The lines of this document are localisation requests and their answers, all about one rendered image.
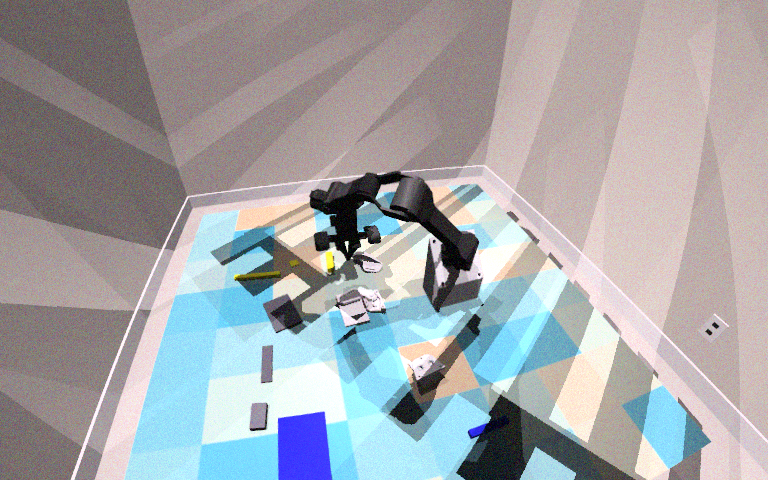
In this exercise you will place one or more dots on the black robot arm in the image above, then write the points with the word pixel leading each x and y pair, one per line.
pixel 413 201

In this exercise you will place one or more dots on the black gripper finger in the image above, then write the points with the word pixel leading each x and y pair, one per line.
pixel 352 248
pixel 343 250

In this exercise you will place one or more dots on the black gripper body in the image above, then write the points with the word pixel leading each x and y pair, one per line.
pixel 346 231

